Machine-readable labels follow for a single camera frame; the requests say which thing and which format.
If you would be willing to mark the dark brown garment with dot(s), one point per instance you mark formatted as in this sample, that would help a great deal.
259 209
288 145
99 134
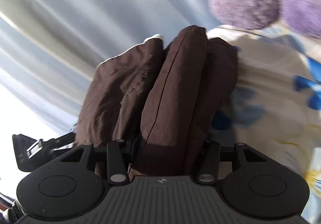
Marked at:
160 99

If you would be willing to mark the white pleated curtain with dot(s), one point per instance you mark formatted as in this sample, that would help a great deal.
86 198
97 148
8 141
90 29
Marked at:
50 49

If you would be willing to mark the blue floral bed sheet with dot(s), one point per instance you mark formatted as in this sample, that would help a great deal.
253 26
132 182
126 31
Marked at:
275 106

